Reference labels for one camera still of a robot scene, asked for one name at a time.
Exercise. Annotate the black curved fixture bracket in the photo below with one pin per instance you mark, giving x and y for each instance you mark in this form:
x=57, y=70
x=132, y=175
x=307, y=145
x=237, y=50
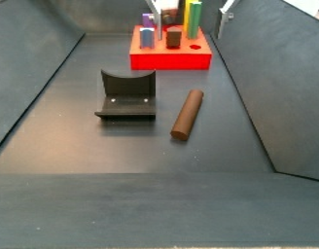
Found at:
x=129, y=95

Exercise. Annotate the blue notched peg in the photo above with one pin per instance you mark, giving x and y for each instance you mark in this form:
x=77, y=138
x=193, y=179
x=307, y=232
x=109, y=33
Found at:
x=146, y=37

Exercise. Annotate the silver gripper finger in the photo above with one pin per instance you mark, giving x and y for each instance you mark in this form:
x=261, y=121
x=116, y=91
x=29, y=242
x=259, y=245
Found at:
x=223, y=16
x=153, y=4

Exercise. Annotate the purple square peg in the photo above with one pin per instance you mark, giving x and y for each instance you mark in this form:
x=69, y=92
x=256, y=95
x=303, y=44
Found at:
x=148, y=20

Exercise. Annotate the yellow tall peg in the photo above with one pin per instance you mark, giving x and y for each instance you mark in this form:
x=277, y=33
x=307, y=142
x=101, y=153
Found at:
x=185, y=18

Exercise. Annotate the brown square peg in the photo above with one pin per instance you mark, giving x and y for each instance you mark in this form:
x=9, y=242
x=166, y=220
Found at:
x=172, y=37

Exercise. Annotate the brown oval cylinder peg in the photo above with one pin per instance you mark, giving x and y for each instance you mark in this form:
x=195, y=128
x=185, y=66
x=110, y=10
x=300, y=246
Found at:
x=183, y=125

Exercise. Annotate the red peg board base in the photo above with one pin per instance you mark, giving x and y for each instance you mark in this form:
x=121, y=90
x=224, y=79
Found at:
x=191, y=56

